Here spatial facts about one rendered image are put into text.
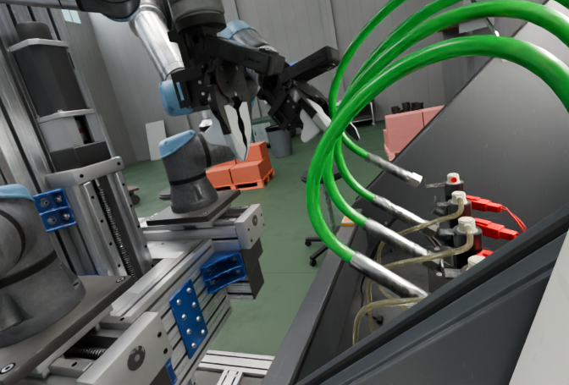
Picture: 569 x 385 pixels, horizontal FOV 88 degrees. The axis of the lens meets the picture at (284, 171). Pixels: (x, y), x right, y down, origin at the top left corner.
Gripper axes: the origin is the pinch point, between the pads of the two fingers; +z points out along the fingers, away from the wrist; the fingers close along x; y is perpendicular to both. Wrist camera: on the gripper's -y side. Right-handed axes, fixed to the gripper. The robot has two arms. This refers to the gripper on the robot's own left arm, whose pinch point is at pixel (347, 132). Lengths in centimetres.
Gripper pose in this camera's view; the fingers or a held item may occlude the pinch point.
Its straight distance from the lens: 52.0
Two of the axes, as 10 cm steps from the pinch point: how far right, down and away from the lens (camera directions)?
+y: -5.2, 7.0, 4.9
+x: -6.1, 1.0, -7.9
